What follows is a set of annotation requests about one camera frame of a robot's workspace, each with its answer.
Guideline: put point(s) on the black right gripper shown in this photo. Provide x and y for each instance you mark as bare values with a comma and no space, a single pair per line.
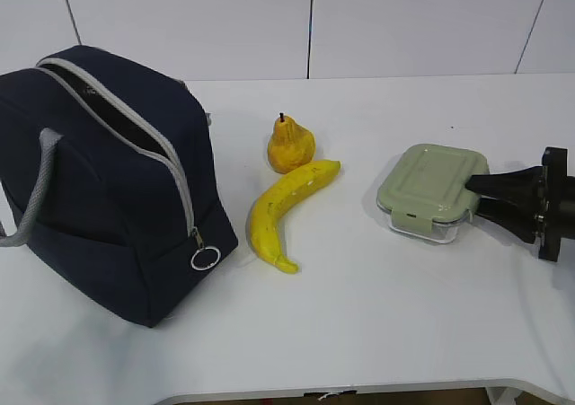
503,190

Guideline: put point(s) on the glass container with green lid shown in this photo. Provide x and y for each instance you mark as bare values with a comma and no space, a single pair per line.
424,195

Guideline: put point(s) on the yellow banana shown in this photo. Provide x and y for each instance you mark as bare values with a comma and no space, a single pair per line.
270,207

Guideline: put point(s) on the navy blue lunch bag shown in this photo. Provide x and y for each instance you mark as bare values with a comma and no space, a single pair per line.
108,168

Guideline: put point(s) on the yellow pear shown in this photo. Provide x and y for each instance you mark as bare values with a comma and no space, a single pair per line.
290,145

